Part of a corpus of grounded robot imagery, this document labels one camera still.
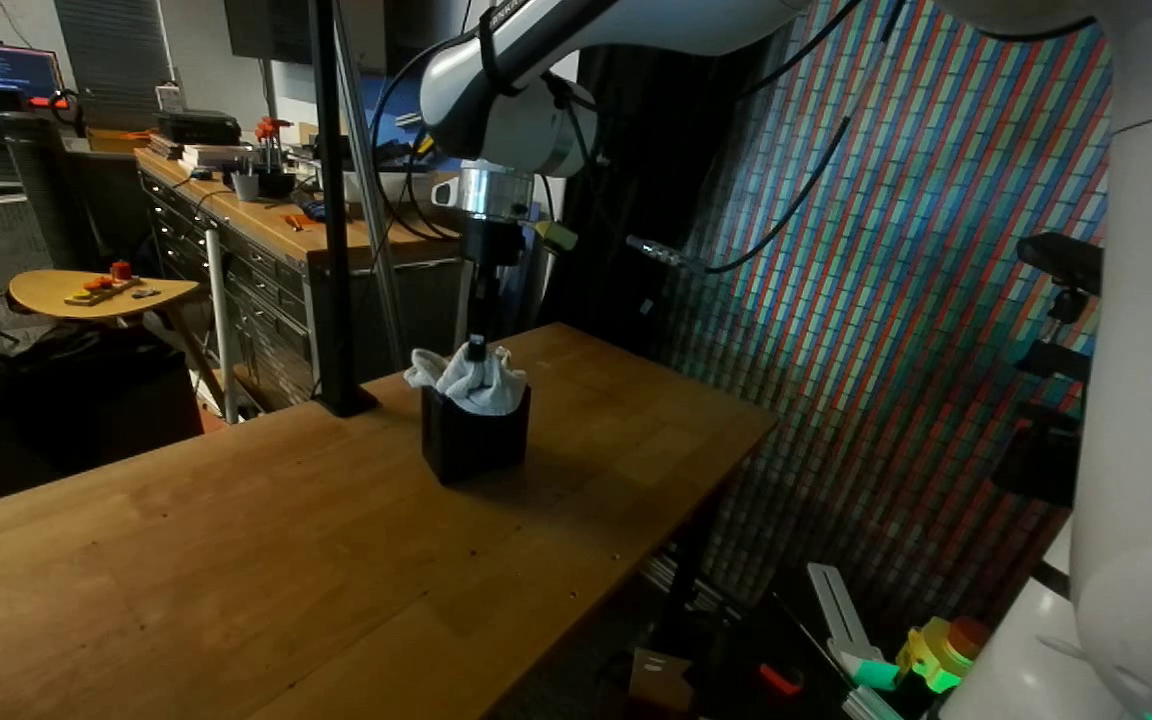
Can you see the wooden workbench with drawers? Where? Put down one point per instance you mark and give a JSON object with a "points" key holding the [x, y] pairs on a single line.
{"points": [[264, 285]]}

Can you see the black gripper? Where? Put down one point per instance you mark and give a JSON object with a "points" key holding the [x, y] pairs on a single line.
{"points": [[500, 253]]}

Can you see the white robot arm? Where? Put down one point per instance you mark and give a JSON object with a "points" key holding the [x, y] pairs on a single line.
{"points": [[1079, 650]]}

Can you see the black storage crate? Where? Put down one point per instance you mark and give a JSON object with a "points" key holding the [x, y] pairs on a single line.
{"points": [[89, 395]]}

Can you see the light grey towel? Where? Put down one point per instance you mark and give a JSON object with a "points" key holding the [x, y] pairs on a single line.
{"points": [[478, 379]]}

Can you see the black vertical post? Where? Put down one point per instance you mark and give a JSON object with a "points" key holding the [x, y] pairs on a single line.
{"points": [[342, 391]]}

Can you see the black perforated box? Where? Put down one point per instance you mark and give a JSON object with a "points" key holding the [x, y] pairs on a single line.
{"points": [[460, 447]]}

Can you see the round wooden stool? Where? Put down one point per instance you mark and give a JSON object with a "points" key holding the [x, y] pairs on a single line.
{"points": [[97, 299]]}

